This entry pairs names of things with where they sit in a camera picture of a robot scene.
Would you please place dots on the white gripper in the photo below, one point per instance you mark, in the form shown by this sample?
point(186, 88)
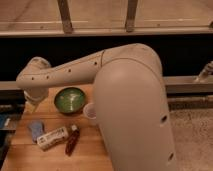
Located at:
point(34, 97)

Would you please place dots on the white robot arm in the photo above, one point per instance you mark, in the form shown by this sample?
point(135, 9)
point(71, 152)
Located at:
point(129, 97)

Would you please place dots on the green bowl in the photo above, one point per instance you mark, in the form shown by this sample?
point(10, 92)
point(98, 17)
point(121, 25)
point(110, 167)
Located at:
point(70, 100)

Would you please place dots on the white rectangular box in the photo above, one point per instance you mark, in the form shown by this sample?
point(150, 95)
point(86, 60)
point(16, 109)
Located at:
point(51, 138)

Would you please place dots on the clear plastic cup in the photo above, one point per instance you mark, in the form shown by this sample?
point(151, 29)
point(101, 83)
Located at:
point(89, 113)

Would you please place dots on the red sauce bottle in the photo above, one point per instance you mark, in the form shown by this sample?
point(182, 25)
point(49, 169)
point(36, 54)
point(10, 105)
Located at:
point(72, 140)

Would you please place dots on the left wooden post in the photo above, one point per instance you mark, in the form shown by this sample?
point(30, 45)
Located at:
point(65, 16)

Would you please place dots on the wooden post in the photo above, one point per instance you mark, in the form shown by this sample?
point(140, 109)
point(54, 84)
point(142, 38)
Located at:
point(131, 14)
point(65, 16)

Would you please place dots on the right wooden post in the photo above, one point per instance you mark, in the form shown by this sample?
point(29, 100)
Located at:
point(131, 14)

